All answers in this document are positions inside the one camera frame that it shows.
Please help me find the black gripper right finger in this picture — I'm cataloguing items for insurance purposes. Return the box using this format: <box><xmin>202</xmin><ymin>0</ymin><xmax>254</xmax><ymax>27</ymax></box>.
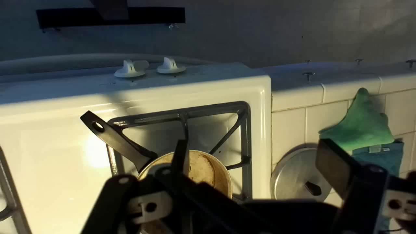
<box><xmin>315</xmin><ymin>138</ymin><xmax>416</xmax><ymax>234</ymax></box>

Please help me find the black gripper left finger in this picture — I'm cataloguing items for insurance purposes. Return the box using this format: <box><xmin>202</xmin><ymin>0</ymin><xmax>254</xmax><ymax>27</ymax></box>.
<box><xmin>79</xmin><ymin>139</ymin><xmax>235</xmax><ymax>234</ymax></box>

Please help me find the black stove grate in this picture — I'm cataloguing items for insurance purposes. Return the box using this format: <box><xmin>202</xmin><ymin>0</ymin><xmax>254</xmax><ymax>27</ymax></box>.
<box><xmin>0</xmin><ymin>147</ymin><xmax>32</xmax><ymax>234</ymax></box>
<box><xmin>105</xmin><ymin>101</ymin><xmax>252</xmax><ymax>201</ymax></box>

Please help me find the silver pot lid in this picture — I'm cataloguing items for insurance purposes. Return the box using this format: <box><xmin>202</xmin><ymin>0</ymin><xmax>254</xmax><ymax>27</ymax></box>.
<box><xmin>270</xmin><ymin>144</ymin><xmax>334</xmax><ymax>204</ymax></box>

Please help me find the silver pot with black handle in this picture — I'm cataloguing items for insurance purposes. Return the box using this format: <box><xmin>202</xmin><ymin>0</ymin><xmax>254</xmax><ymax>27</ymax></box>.
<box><xmin>79</xmin><ymin>109</ymin><xmax>232</xmax><ymax>234</ymax></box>

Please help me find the green towel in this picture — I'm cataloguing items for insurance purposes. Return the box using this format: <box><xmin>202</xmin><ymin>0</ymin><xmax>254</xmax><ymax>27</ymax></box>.
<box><xmin>318</xmin><ymin>87</ymin><xmax>396</xmax><ymax>153</ymax></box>

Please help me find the black oven door handle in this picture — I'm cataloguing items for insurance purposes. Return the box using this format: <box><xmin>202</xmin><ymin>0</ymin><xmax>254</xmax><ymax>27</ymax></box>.
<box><xmin>35</xmin><ymin>5</ymin><xmax>187</xmax><ymax>31</ymax></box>

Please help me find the white stove burner knob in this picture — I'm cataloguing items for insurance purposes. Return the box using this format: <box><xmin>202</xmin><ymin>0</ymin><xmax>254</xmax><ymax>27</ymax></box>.
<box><xmin>154</xmin><ymin>56</ymin><xmax>187</xmax><ymax>75</ymax></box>
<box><xmin>113</xmin><ymin>58</ymin><xmax>148</xmax><ymax>81</ymax></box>

